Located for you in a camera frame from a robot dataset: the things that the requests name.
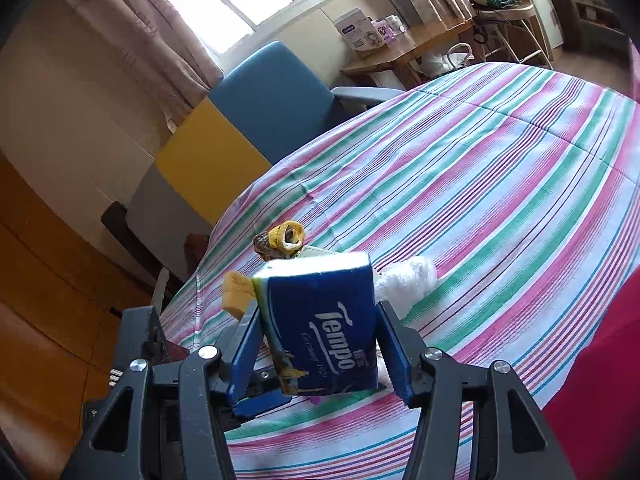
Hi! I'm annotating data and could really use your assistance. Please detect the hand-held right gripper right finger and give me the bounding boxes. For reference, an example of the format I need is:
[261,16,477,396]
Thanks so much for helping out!
[377,300,578,480]

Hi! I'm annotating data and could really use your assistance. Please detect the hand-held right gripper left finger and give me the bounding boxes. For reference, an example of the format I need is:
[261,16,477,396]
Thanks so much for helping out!
[60,305,288,480]

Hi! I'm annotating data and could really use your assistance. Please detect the yellow sponge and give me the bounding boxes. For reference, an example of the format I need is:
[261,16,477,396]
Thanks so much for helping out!
[221,271,256,318]

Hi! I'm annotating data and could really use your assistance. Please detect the clear plastic bag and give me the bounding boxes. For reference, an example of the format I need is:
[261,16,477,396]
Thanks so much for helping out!
[374,256,437,317]

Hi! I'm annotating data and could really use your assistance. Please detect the blue tissue pack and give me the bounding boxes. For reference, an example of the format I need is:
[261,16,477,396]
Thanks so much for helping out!
[250,251,378,396]

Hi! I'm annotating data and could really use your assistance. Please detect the dark brown object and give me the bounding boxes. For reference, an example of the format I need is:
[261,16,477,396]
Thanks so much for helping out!
[100,201,168,283]

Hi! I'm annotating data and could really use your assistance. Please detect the dark red crumpled cloth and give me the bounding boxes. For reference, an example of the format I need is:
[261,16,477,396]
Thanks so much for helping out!
[184,234,213,273]

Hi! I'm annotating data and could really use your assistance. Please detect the yellow brown small toy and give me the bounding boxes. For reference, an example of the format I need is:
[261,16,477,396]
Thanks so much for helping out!
[254,220,306,261]

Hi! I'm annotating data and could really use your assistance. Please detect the striped bed sheet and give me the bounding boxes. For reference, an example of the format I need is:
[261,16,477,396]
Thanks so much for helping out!
[160,60,640,480]

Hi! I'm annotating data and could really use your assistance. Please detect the blue chair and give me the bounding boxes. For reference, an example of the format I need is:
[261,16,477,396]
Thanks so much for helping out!
[207,40,407,167]

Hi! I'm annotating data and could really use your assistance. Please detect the white bag under desk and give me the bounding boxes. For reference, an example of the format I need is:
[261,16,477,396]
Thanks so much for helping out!
[422,42,473,78]

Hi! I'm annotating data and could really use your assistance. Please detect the wooden desk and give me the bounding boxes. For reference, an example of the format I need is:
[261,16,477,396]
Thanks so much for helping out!
[340,17,476,91]

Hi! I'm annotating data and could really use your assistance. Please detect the small purple box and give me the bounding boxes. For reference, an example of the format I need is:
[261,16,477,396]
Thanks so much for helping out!
[370,16,398,41]

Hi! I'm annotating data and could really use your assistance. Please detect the white and purple box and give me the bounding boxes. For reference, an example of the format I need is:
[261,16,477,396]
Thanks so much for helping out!
[332,7,377,54]

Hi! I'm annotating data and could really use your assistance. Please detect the white folding table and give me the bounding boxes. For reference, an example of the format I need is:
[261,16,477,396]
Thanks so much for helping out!
[470,1,556,70]

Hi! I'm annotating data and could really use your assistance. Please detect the white cabinet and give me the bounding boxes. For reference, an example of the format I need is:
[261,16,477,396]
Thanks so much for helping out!
[517,0,567,51]

